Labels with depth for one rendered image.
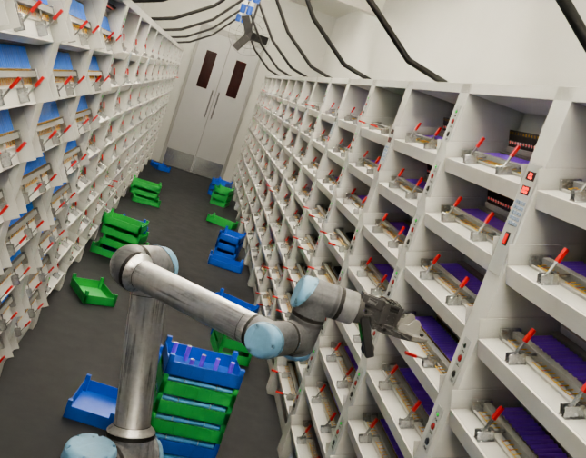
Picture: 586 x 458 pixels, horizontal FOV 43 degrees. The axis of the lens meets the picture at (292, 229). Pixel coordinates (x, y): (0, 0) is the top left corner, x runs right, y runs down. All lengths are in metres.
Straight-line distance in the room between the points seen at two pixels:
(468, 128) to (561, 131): 0.70
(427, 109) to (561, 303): 1.73
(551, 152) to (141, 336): 1.28
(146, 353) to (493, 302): 1.05
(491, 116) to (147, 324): 1.27
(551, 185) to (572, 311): 0.40
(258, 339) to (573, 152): 0.87
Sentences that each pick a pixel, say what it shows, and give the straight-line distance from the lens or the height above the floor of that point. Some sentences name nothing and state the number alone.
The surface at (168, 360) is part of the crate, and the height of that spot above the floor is 0.45.
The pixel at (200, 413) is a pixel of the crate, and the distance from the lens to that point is 3.01.
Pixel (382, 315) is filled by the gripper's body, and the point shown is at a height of 1.06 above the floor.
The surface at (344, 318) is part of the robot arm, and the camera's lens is 1.98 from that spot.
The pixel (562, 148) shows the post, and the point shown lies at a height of 1.61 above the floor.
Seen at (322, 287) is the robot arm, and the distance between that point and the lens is 1.96.
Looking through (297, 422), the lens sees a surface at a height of 0.19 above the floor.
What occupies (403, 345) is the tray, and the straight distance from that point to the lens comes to 2.34.
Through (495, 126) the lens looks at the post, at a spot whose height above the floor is 1.65.
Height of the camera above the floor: 1.51
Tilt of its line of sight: 9 degrees down
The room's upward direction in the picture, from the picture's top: 19 degrees clockwise
